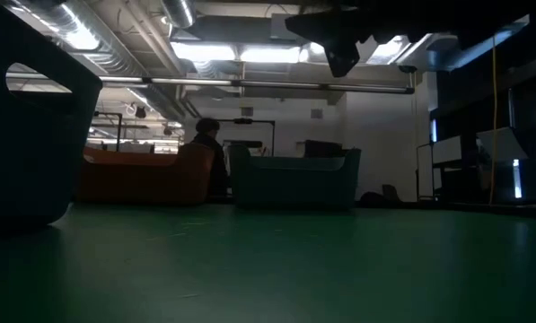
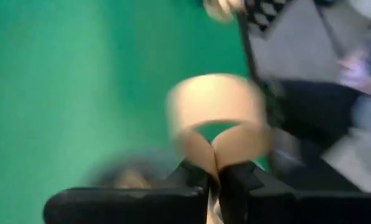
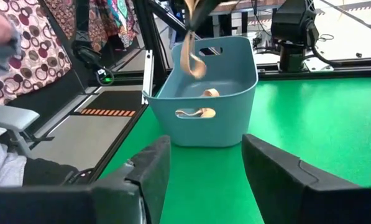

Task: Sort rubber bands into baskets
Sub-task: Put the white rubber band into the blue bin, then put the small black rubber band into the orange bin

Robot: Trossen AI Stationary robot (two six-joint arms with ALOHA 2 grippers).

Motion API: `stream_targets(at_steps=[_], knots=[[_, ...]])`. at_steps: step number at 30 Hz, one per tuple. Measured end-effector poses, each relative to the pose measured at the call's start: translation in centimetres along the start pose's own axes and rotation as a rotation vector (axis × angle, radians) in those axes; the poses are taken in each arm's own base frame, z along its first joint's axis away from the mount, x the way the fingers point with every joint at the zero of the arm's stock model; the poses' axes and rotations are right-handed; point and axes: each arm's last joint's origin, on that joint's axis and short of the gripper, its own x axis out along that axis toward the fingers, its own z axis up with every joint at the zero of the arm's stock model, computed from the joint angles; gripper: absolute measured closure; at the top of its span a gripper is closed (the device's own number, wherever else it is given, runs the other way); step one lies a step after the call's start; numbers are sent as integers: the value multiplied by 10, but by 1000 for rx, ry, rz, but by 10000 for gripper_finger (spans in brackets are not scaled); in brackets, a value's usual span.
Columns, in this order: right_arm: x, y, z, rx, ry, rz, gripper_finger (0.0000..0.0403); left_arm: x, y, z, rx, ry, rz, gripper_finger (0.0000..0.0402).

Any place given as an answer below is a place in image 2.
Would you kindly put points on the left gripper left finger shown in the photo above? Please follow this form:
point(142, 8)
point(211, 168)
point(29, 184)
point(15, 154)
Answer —
point(126, 205)

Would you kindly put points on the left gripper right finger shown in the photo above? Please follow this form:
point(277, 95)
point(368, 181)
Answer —
point(297, 208)

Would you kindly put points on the green table mat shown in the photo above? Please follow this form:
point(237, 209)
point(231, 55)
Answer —
point(79, 93)

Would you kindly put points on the person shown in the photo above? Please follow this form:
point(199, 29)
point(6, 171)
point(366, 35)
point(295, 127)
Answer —
point(359, 71)

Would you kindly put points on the tan object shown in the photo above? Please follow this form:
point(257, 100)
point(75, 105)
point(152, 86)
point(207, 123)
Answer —
point(219, 7)

